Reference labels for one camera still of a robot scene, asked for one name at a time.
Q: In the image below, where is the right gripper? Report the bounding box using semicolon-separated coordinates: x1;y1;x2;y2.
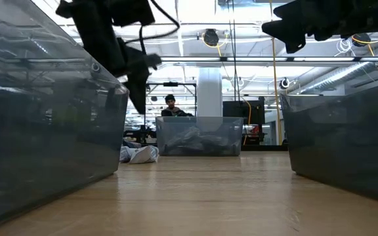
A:
261;0;378;54

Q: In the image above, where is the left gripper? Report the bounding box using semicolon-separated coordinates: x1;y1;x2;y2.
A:
77;9;163;115

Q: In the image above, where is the person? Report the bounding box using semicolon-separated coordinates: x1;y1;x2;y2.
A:
161;94;195;117

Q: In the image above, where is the grey translucent plastic bin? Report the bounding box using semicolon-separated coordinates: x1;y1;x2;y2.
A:
280;81;378;207
0;0;130;232
155;115;245;157

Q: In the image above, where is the black monitor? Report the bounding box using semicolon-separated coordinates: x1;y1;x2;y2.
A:
222;100;266;126

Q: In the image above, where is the black background rig frame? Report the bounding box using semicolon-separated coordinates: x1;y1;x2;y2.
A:
145;81;198;115

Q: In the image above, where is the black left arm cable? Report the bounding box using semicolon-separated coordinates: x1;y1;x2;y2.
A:
125;0;181;45

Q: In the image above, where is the black hanging cable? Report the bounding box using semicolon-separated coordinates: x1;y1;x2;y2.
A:
227;0;242;106

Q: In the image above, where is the silver ventilation duct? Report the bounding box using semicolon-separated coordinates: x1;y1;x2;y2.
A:
299;49;378;96

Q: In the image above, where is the short yellow cable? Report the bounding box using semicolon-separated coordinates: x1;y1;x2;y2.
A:
243;98;253;147

